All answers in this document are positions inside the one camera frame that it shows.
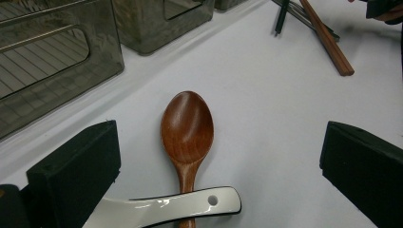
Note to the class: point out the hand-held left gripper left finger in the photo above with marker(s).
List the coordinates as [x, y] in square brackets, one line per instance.
[76, 171]

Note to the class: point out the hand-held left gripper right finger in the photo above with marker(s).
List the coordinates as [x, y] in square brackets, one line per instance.
[367, 171]

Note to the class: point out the black chopstick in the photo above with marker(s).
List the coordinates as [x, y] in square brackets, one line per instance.
[297, 13]
[282, 19]

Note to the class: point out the white ceramic spoon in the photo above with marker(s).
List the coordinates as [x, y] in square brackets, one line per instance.
[177, 207]

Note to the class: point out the smoky clear plastic bin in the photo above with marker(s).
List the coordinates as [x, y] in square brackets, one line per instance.
[145, 28]
[47, 63]
[226, 3]

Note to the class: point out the brown wooden spoon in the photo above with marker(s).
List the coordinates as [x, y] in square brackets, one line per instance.
[187, 129]

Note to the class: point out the white table cover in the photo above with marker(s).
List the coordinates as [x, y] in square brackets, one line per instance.
[269, 110]

